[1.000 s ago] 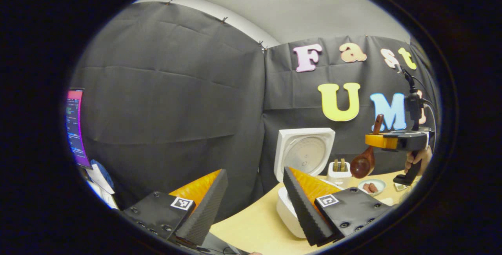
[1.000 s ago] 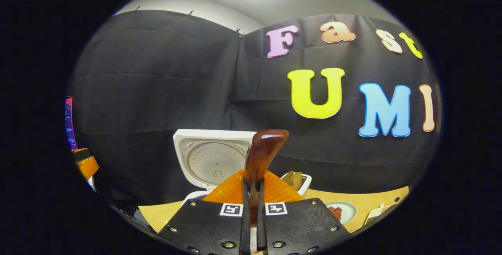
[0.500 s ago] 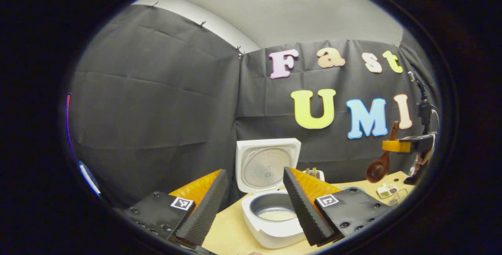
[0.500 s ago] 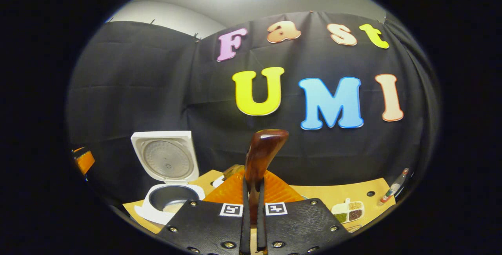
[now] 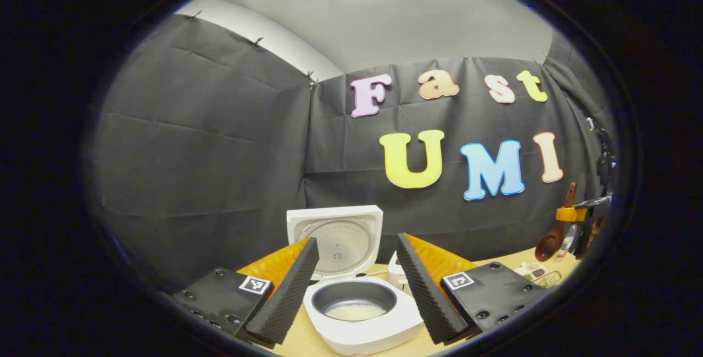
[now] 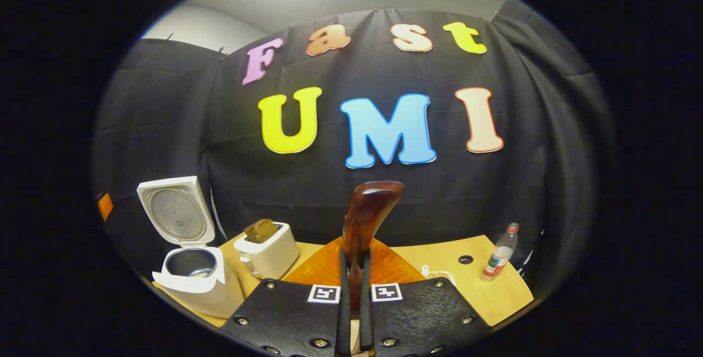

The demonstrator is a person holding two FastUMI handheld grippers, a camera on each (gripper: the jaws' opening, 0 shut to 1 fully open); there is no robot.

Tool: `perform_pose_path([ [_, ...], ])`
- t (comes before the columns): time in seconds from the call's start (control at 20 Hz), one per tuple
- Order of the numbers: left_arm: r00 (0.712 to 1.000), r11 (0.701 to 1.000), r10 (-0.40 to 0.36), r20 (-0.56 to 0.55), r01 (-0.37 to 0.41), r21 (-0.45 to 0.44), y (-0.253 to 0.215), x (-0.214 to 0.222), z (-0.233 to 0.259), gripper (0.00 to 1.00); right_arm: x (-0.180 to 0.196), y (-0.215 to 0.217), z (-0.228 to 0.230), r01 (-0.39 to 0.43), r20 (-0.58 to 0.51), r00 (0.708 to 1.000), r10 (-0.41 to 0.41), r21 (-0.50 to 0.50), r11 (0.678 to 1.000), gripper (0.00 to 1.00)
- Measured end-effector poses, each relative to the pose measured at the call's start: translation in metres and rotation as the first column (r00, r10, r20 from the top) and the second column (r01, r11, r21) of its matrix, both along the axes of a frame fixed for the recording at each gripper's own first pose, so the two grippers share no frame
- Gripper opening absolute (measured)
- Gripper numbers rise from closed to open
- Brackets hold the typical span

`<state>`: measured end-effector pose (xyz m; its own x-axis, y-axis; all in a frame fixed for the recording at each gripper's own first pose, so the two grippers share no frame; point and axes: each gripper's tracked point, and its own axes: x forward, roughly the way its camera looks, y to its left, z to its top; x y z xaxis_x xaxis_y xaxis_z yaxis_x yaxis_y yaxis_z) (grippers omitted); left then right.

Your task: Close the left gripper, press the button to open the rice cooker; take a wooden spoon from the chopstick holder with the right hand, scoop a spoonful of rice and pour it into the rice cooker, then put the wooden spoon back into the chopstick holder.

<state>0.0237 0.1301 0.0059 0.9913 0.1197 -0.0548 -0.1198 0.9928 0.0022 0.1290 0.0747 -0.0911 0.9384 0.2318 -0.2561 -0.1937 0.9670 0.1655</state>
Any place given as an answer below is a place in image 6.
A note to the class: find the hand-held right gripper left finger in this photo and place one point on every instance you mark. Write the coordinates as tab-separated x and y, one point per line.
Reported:
285	318

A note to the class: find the brown wooden spoon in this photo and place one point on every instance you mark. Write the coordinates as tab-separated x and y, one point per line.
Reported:
368	208

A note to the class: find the white rice cooker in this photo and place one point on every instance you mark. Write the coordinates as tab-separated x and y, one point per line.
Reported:
192	291

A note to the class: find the white toaster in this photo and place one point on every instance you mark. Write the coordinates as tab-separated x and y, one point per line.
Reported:
272	258

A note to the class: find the brown bread slice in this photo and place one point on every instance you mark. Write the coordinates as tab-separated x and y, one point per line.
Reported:
261	230

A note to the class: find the black backdrop cloth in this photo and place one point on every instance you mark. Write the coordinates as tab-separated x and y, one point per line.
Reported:
329	181

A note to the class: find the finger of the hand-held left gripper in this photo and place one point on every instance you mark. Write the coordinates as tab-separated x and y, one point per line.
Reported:
105	206

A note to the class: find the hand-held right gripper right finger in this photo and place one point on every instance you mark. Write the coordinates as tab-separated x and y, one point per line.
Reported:
423	318

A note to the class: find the white divided grain dish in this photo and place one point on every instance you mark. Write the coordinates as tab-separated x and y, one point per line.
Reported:
438	275

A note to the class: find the clear plastic water bottle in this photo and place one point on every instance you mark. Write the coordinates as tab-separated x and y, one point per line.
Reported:
498	258

